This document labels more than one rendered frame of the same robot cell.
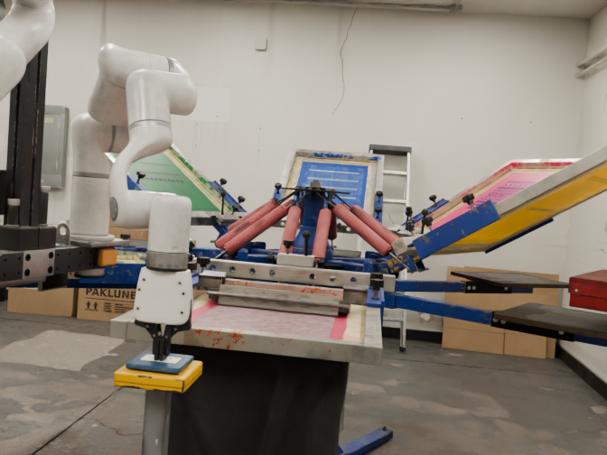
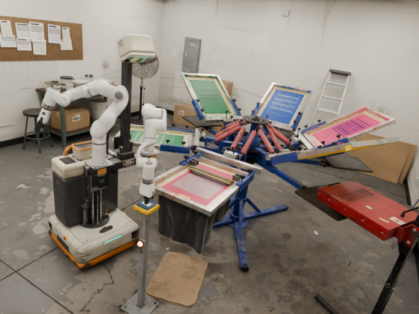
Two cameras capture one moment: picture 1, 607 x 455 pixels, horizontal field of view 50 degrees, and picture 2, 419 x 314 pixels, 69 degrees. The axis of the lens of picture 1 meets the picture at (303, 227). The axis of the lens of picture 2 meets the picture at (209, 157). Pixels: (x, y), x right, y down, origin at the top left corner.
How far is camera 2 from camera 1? 1.14 m
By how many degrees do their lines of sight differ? 27
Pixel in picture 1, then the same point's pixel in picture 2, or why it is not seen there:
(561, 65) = not seen: outside the picture
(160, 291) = (144, 188)
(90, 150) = not seen: hidden behind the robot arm
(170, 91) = (156, 127)
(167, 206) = (145, 167)
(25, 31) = (116, 108)
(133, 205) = (139, 163)
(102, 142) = not seen: hidden behind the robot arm
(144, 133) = (146, 141)
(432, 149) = (363, 73)
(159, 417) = (144, 217)
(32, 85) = (125, 114)
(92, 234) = (148, 151)
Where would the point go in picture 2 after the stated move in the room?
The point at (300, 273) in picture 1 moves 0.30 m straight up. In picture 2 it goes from (229, 161) to (234, 130)
